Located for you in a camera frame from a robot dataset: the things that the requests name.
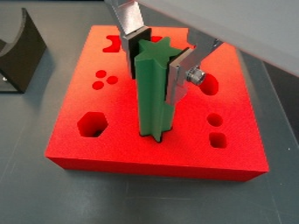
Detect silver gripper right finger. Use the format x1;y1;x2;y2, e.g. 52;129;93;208
165;28;223;106

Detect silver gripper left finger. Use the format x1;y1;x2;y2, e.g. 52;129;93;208
104;0;152;79

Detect black curved plastic bracket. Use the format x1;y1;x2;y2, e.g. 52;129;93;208
0;8;46;94

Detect red foam shape-sorting block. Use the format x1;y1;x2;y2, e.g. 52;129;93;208
45;25;268;181

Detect green star-shaped peg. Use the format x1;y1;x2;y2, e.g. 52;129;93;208
134;37;181;143

